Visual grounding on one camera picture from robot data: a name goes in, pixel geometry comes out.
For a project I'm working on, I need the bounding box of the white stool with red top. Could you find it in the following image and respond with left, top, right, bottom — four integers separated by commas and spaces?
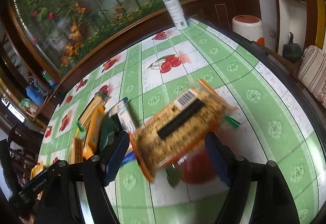
232, 15, 264, 43

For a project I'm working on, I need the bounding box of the blue thermos jug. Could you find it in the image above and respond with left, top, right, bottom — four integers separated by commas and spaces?
26, 86, 44, 107

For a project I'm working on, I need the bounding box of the blue white snack pack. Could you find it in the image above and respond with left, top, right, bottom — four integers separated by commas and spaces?
108, 97, 139, 135

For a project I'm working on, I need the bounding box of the yellow orange snack pack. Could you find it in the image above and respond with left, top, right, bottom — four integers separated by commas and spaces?
82, 105, 105, 159

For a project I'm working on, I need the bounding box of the green edged cracker pack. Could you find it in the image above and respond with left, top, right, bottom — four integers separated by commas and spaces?
68, 92, 109, 164

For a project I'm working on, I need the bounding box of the orange cracker pack with barcode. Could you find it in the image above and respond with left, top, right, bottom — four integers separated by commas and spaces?
130, 79, 236, 183

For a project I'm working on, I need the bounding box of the white spray bottle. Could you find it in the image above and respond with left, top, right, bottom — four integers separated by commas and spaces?
162, 0, 188, 30

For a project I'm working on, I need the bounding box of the striped cushion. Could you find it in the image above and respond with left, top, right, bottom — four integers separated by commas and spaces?
297, 45, 326, 107

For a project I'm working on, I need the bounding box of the dark green snack pack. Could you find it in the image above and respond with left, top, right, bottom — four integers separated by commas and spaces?
97, 114, 120, 153

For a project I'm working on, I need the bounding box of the dark green gourd vase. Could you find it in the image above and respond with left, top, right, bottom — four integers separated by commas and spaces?
283, 32, 302, 63

